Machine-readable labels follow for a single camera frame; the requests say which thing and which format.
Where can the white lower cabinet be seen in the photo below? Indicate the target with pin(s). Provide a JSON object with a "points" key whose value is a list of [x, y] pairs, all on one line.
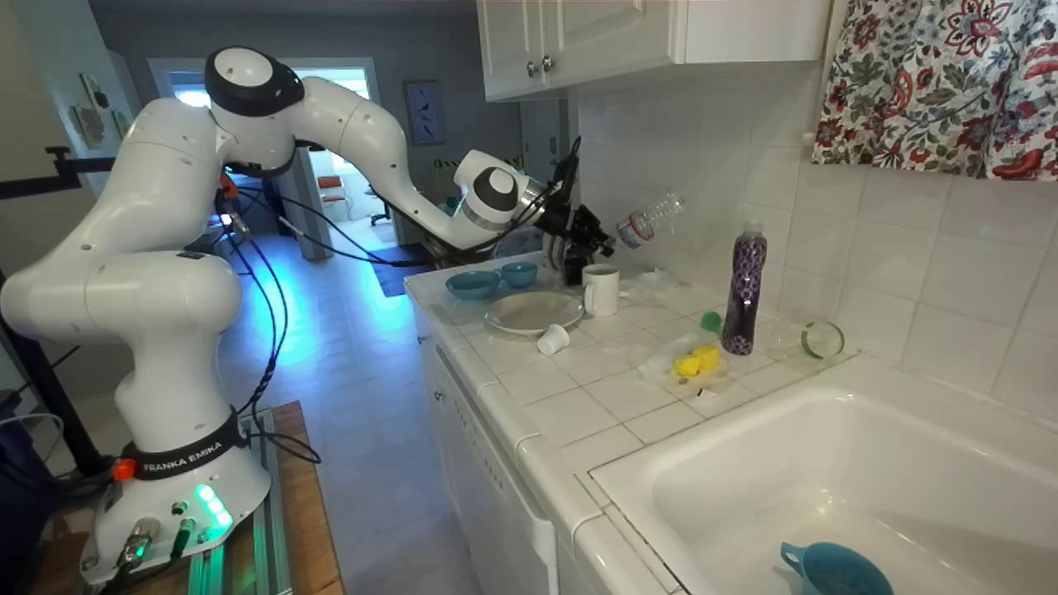
{"points": [[484, 506]]}

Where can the round glass lid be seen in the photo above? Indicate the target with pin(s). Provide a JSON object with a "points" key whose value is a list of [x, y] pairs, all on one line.
{"points": [[820, 339]]}

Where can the white kitchen sink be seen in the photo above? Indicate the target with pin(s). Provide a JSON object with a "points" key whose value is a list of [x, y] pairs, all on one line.
{"points": [[836, 484]]}

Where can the small white cup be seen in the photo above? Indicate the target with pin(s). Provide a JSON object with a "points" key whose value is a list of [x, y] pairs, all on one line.
{"points": [[553, 339]]}

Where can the floral curtain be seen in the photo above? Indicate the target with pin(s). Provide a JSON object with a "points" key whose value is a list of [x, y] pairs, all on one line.
{"points": [[937, 77]]}

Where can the white cabinet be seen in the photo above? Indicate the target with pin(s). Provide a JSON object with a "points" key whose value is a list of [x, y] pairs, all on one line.
{"points": [[484, 506], [615, 37]]}

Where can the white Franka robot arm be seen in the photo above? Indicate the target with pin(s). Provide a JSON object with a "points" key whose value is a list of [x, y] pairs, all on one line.
{"points": [[133, 300]]}

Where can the purple dish soap bottle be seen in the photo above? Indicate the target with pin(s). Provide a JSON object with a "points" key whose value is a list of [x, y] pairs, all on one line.
{"points": [[745, 286]]}

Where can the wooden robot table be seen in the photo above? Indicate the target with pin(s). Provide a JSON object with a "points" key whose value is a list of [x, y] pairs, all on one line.
{"points": [[315, 516]]}

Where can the clear plastic water bottle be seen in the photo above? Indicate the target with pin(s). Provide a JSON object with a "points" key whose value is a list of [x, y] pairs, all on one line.
{"points": [[649, 220]]}

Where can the yellow sponge in plastic bag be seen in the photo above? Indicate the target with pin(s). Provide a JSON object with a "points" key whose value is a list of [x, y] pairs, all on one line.
{"points": [[694, 362]]}

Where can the black measuring cup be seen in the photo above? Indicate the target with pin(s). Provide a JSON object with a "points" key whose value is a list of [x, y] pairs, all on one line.
{"points": [[572, 271]]}

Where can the white ceramic mug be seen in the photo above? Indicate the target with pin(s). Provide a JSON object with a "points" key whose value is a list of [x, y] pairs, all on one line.
{"points": [[604, 293]]}

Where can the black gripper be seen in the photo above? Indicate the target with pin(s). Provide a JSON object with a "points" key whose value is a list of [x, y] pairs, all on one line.
{"points": [[562, 227]]}

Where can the small green cap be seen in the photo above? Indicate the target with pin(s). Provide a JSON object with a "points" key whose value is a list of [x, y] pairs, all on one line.
{"points": [[713, 322]]}

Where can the teal pitcher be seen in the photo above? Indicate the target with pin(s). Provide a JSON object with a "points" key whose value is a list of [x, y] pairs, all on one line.
{"points": [[830, 571]]}

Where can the blue bowl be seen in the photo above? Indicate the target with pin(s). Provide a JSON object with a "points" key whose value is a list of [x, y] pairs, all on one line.
{"points": [[520, 276], [471, 286]]}

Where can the white upper cabinet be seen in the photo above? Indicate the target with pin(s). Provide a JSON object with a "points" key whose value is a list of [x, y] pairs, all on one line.
{"points": [[615, 37]]}

